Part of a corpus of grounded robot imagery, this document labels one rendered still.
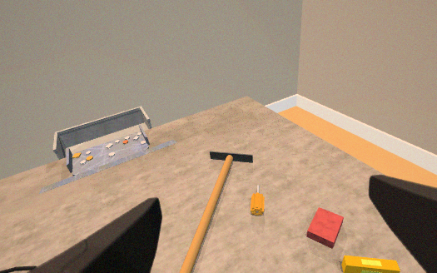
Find red rectangular block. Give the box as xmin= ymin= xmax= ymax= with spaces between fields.
xmin=307 ymin=208 xmax=344 ymax=249

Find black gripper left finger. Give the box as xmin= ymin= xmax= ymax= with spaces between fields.
xmin=27 ymin=197 xmax=162 ymax=273

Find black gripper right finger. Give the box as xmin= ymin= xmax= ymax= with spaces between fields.
xmin=369 ymin=175 xmax=437 ymax=273

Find orange-handled screwdriver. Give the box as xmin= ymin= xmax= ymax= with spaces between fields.
xmin=251 ymin=185 xmax=264 ymax=216

